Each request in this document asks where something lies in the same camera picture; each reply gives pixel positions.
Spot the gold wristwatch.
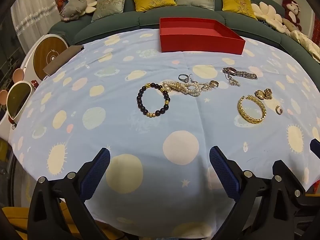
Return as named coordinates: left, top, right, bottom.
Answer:
left=254, top=88, right=273, bottom=101

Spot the white toy with round ears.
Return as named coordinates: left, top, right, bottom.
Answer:
left=0, top=69, right=34, bottom=140

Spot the white curtain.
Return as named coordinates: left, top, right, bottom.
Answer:
left=10, top=0, right=60, bottom=53

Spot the grey pig plush toy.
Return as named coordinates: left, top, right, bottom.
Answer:
left=59, top=0, right=88, bottom=22

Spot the white pearl bracelet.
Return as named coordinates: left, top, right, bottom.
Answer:
left=162, top=79, right=201, bottom=97

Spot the gold chain bracelet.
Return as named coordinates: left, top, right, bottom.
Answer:
left=237, top=94, right=267, bottom=124

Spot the cream quilted cloth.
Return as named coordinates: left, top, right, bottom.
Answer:
left=290, top=30, right=320, bottom=63

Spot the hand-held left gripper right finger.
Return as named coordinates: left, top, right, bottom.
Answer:
left=209, top=145, right=310, bottom=240

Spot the silver wristwatch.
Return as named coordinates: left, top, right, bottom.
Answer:
left=223, top=67, right=258, bottom=80

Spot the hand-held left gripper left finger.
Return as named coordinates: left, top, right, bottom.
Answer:
left=28, top=147, right=111, bottom=240

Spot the blue planet-print tablecloth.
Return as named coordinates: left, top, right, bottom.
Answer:
left=9, top=29, right=320, bottom=238

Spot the black bead bracelet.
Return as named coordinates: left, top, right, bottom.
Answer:
left=136, top=82, right=171, bottom=118

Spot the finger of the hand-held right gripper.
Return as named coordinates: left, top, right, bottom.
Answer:
left=309, top=138, right=320, bottom=159

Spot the red cardboard box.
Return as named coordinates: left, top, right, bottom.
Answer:
left=159, top=17, right=246, bottom=55

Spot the green sofa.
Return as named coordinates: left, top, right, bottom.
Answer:
left=47, top=0, right=320, bottom=63

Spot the yellow chair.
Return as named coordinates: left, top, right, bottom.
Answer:
left=1, top=206, right=32, bottom=234

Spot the red wall hanging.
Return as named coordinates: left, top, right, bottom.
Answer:
left=311, top=12, right=320, bottom=41

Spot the brown cardboard sheet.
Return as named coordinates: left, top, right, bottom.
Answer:
left=43, top=45, right=85, bottom=76

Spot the red-brown monkey plush toy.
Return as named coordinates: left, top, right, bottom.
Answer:
left=282, top=0, right=302, bottom=32

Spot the white flower-shaped cushion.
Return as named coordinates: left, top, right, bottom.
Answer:
left=251, top=1, right=288, bottom=33

